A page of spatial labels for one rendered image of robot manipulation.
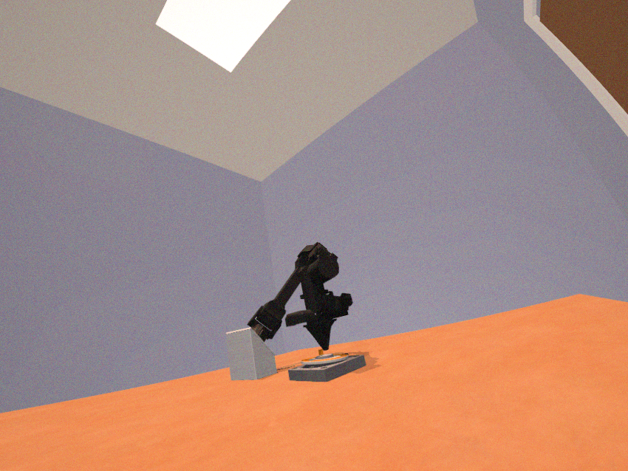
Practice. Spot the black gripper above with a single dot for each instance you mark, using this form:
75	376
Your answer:
318	324

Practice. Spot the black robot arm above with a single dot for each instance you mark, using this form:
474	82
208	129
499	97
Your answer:
314	267

